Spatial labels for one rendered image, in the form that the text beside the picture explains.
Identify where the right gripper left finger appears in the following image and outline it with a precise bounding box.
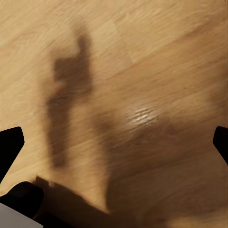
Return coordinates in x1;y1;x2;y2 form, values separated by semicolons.
0;126;25;183

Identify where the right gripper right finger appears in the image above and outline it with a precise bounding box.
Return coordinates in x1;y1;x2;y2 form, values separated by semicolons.
213;126;228;164

